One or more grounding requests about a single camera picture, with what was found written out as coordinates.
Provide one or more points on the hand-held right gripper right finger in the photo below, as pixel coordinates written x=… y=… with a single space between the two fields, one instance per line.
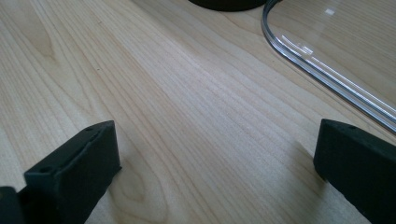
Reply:
x=358 y=161

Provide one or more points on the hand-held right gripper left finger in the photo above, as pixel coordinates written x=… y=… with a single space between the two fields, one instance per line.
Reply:
x=71 y=174

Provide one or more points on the clear plastic tray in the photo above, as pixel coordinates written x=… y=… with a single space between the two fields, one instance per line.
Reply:
x=342 y=40

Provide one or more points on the black round object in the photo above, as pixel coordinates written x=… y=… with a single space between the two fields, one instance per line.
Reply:
x=229 y=4

